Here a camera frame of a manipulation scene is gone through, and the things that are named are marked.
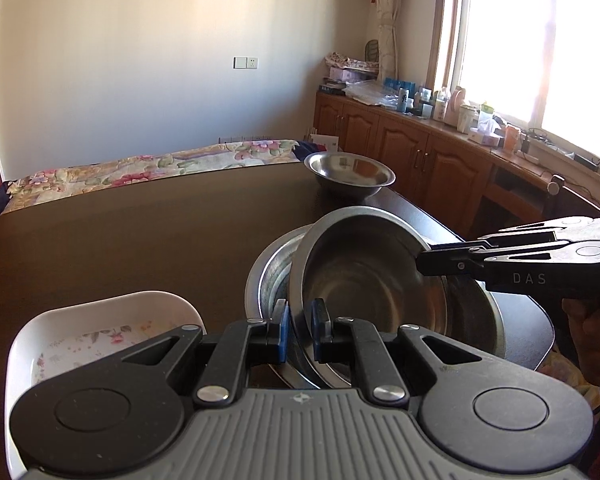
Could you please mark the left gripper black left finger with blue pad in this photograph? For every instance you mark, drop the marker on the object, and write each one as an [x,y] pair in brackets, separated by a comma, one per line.
[121,413]

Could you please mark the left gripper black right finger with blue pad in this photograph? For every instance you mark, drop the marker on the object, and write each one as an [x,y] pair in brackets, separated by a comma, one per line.
[482,410]

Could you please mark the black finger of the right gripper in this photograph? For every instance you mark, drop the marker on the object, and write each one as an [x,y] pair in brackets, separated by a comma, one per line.
[467,261]
[460,245]

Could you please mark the floral square plate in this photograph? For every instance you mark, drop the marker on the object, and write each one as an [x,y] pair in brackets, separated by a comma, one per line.
[63,339]

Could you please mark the large steel bowl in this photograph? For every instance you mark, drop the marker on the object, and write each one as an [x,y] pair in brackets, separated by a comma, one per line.
[361,261]

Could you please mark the person's hand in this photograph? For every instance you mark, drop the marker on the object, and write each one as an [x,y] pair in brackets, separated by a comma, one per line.
[584,327]

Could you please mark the wooden sideboard cabinet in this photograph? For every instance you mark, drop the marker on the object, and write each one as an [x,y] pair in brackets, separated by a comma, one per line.
[471,189]

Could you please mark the far steel bowl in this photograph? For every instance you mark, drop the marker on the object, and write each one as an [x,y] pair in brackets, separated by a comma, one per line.
[349,175]

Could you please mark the hidden steel bowl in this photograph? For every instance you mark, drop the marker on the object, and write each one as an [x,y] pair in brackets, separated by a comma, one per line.
[267,283]

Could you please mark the clutter of bottles on sideboard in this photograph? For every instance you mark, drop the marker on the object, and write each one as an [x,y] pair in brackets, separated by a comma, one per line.
[358,79]

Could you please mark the floral bed blanket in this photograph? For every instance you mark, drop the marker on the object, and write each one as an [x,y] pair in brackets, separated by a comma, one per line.
[54,184]

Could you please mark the patterned curtain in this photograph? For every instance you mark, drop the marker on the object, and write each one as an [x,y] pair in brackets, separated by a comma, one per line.
[387,12]

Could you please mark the white wall switch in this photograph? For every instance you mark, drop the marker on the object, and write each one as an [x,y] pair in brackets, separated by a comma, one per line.
[245,63]

